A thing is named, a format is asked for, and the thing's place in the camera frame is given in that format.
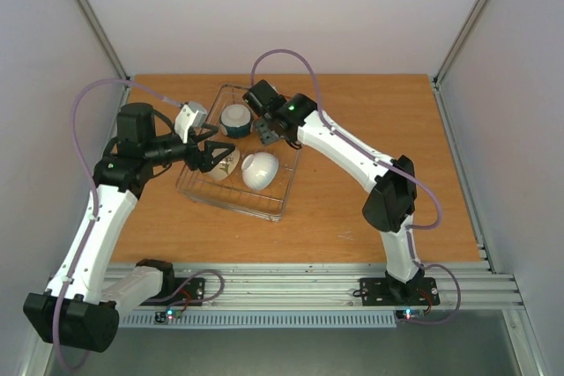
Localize teal and white bowl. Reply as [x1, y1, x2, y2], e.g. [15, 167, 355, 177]
[219, 104, 253, 139]

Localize floral cream bowl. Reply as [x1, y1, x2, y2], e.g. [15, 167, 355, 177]
[206, 148, 241, 181]

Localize chrome wire dish rack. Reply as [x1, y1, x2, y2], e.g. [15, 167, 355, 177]
[176, 85, 300, 221]

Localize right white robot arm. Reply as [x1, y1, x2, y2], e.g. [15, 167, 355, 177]
[243, 80, 424, 305]

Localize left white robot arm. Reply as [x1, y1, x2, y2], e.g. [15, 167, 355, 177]
[23, 102, 234, 352]

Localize left controller board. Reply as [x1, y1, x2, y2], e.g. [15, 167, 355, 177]
[153, 309, 183, 324]

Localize controller board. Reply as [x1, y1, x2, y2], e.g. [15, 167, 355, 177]
[396, 308, 431, 321]
[153, 309, 183, 324]

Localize right controller board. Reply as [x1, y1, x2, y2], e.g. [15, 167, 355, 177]
[396, 308, 431, 321]

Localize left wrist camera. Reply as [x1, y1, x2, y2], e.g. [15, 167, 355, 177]
[174, 101, 208, 144]

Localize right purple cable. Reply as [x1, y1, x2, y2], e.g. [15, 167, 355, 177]
[249, 48, 463, 325]

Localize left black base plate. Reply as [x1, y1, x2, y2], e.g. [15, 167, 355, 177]
[142, 277, 205, 306]

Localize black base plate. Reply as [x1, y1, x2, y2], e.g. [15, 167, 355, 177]
[142, 277, 205, 306]
[353, 277, 441, 306]

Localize right aluminium frame post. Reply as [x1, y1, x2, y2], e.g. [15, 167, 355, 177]
[431, 0, 516, 89]

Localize aluminium frame post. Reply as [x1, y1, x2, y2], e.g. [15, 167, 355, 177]
[75, 0, 130, 79]
[431, 0, 516, 89]

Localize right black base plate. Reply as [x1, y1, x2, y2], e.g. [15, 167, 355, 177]
[353, 277, 441, 306]

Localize left aluminium frame post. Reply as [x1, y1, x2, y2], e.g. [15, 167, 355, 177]
[75, 0, 130, 79]

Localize grey slotted cable duct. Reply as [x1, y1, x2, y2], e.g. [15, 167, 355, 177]
[119, 310, 396, 330]

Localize aluminium mounting rail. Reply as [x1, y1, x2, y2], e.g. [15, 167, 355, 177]
[174, 262, 524, 310]

